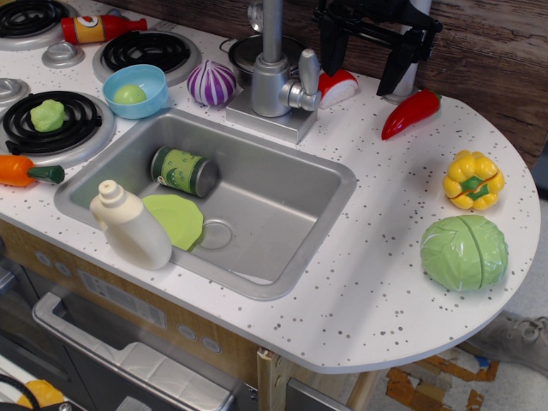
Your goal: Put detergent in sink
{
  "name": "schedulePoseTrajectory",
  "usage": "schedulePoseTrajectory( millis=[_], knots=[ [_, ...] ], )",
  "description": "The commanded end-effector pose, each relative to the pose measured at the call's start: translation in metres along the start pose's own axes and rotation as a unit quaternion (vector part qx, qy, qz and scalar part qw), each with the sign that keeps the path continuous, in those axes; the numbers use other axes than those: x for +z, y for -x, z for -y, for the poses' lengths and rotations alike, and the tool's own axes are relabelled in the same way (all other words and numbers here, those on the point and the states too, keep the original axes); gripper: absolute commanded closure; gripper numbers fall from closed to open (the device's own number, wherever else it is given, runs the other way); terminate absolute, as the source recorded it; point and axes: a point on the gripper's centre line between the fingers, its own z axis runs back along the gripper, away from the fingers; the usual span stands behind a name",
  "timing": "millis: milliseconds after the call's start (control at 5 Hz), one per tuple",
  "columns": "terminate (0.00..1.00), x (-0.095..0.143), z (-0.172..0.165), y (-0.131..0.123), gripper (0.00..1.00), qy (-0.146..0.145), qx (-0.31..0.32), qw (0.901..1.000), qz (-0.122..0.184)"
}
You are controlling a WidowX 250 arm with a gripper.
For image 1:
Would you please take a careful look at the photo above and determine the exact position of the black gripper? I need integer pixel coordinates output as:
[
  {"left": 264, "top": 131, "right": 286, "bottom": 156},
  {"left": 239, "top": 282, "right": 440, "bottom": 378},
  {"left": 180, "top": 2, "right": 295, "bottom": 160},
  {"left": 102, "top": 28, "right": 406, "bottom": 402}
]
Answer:
[{"left": 314, "top": 0, "right": 443, "bottom": 96}]

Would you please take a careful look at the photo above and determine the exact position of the cream detergent bottle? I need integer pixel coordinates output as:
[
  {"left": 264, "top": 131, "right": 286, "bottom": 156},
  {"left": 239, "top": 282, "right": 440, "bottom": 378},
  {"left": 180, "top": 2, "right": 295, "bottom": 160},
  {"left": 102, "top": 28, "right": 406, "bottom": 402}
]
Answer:
[{"left": 90, "top": 180, "right": 172, "bottom": 270}]

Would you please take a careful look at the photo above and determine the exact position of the silver sink basin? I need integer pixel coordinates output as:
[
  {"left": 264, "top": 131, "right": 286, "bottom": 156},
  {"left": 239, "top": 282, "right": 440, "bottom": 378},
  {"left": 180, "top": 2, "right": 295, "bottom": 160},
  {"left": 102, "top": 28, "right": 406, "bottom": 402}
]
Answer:
[{"left": 54, "top": 109, "right": 356, "bottom": 300}]

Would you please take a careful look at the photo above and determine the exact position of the silver support pole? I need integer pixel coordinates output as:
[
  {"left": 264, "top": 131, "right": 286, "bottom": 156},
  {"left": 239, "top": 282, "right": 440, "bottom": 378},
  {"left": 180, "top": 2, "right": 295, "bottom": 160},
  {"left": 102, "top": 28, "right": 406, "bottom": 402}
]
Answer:
[{"left": 383, "top": 0, "right": 432, "bottom": 104}]

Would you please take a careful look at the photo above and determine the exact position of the red white toy sushi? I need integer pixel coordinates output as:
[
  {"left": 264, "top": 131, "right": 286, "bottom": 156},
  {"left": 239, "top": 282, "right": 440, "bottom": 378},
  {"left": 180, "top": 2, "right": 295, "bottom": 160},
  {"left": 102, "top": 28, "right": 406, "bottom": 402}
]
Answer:
[{"left": 319, "top": 69, "right": 359, "bottom": 109}]

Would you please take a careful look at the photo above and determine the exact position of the red toy chili pepper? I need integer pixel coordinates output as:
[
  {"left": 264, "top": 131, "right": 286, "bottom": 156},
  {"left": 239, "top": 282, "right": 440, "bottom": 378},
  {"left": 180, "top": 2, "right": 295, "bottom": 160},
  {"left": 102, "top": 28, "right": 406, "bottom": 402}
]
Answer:
[{"left": 381, "top": 89, "right": 442, "bottom": 140}]

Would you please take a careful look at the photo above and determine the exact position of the silver faucet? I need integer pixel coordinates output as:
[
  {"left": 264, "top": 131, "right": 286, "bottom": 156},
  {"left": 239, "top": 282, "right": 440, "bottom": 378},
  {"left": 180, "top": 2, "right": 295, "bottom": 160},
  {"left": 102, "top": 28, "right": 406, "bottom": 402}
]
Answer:
[{"left": 226, "top": 1, "right": 321, "bottom": 144}]

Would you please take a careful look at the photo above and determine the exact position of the small black pot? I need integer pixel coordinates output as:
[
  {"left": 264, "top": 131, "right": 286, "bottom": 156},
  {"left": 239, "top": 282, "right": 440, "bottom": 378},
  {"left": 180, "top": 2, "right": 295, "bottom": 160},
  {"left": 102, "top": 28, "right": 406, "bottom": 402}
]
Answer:
[{"left": 228, "top": 34, "right": 306, "bottom": 88}]

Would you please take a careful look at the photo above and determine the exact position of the purple toy onion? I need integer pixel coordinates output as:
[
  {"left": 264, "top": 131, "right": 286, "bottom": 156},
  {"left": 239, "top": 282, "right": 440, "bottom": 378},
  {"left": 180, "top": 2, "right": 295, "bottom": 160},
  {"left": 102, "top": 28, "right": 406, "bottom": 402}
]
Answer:
[{"left": 187, "top": 60, "right": 236, "bottom": 106}]

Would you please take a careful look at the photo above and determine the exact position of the yellow toy bell pepper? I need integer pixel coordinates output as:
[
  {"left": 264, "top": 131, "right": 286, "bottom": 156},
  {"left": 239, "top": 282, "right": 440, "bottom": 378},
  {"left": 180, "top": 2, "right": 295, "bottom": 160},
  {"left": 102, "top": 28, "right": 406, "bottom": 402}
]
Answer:
[{"left": 443, "top": 150, "right": 505, "bottom": 211}]

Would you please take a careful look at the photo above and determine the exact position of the back middle stove burner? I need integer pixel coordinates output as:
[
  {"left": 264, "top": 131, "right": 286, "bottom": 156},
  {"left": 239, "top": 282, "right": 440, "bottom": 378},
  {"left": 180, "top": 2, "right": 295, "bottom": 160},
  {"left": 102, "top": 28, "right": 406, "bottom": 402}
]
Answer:
[{"left": 92, "top": 31, "right": 201, "bottom": 87}]

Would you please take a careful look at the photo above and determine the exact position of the stove burner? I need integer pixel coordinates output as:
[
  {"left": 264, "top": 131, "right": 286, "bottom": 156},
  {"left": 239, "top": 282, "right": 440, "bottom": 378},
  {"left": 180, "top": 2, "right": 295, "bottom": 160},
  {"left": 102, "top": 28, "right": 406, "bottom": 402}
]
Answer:
[
  {"left": 92, "top": 31, "right": 201, "bottom": 87},
  {"left": 1, "top": 0, "right": 79, "bottom": 51},
  {"left": 1, "top": 91, "right": 116, "bottom": 168}
]

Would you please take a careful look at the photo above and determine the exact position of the green pea can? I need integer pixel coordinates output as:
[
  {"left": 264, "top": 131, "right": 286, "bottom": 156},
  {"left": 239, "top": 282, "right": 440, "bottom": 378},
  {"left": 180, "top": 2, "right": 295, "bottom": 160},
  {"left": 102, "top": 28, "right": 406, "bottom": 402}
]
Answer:
[{"left": 150, "top": 146, "right": 217, "bottom": 198}]

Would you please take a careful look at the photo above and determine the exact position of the green toy cabbage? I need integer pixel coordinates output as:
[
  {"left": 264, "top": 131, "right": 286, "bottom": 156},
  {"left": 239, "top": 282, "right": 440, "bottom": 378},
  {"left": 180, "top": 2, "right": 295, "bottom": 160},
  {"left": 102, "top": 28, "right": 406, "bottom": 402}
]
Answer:
[{"left": 420, "top": 215, "right": 509, "bottom": 291}]

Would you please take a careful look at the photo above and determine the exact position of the blue bowl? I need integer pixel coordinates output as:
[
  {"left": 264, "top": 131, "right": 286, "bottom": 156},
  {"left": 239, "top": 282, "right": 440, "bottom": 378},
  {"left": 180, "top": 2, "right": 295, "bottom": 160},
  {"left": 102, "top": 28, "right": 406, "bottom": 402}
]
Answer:
[{"left": 103, "top": 64, "right": 169, "bottom": 120}]

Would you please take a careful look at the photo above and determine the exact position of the green ball in bowl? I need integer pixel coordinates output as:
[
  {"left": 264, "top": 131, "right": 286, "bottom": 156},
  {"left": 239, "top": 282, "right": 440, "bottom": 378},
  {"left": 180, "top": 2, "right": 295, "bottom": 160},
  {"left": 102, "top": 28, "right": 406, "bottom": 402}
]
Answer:
[{"left": 112, "top": 84, "right": 146, "bottom": 105}]

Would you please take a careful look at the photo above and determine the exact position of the light green plate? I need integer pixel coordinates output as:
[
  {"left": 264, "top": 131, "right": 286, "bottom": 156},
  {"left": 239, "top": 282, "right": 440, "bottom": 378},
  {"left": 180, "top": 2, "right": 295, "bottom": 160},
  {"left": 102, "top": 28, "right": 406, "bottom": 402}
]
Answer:
[{"left": 143, "top": 194, "right": 204, "bottom": 251}]

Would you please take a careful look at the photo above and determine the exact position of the front left stove burner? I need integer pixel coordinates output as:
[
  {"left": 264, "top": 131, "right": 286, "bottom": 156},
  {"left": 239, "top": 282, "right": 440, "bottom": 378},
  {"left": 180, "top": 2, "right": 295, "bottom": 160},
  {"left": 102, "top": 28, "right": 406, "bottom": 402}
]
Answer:
[{"left": 1, "top": 91, "right": 116, "bottom": 168}]

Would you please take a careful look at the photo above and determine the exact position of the red ketchup bottle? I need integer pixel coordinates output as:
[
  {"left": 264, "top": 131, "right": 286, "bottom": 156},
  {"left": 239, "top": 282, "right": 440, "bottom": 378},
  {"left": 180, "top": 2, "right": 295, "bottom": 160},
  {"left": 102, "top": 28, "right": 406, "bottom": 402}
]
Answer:
[{"left": 61, "top": 15, "right": 148, "bottom": 45}]

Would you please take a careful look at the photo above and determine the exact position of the silver stove knob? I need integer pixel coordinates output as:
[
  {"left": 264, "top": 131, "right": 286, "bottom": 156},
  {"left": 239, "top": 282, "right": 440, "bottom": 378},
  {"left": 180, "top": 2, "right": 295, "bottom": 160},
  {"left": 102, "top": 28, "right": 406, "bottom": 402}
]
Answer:
[
  {"left": 41, "top": 41, "right": 85, "bottom": 69},
  {"left": 0, "top": 78, "right": 30, "bottom": 107}
]

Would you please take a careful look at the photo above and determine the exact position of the green toy lettuce piece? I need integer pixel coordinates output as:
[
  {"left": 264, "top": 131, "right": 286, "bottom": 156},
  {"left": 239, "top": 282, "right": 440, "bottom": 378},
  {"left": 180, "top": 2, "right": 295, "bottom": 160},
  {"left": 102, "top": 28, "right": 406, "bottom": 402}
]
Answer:
[{"left": 30, "top": 99, "right": 65, "bottom": 133}]

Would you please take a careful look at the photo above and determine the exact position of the back left stove burner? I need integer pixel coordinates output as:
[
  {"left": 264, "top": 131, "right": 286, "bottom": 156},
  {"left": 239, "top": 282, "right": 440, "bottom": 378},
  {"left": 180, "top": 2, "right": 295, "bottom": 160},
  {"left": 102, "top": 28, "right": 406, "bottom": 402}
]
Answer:
[{"left": 1, "top": 0, "right": 79, "bottom": 51}]

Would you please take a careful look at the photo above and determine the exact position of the silver stove knob left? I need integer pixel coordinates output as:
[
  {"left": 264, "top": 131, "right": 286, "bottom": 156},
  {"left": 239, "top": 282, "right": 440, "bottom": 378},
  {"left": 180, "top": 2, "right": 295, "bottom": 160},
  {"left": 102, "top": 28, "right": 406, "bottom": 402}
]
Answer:
[{"left": 0, "top": 78, "right": 30, "bottom": 107}]

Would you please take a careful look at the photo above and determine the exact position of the orange toy carrot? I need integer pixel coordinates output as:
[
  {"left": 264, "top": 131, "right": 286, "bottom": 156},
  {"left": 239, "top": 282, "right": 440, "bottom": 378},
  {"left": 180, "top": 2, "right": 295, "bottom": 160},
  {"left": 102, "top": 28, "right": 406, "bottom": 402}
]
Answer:
[{"left": 1, "top": 155, "right": 65, "bottom": 187}]

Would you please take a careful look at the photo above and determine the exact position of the silver oven door handle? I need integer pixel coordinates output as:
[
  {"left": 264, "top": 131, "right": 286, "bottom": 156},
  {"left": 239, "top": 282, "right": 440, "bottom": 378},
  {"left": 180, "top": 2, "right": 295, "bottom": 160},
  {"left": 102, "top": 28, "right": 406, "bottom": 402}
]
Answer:
[{"left": 33, "top": 293, "right": 235, "bottom": 410}]

